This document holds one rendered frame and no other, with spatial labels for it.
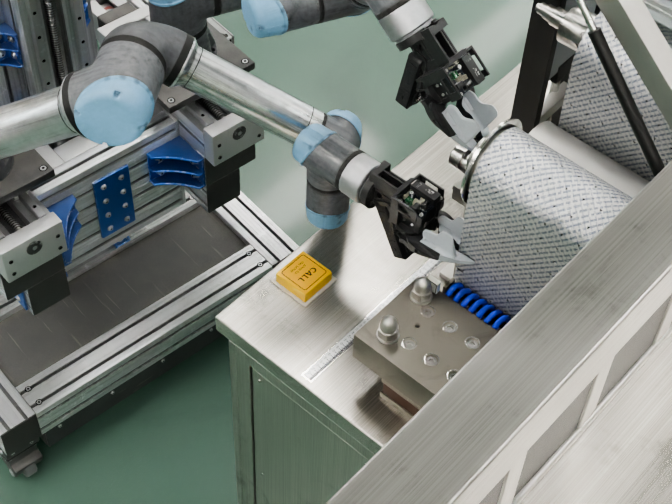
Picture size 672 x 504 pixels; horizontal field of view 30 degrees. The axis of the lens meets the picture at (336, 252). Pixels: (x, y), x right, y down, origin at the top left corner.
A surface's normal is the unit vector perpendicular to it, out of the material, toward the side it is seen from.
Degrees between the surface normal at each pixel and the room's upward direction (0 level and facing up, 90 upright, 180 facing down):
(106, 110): 86
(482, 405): 0
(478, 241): 90
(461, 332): 0
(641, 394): 0
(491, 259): 90
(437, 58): 90
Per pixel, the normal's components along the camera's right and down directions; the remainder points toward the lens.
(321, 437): -0.66, 0.57
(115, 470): 0.04, -0.63
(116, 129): -0.04, 0.73
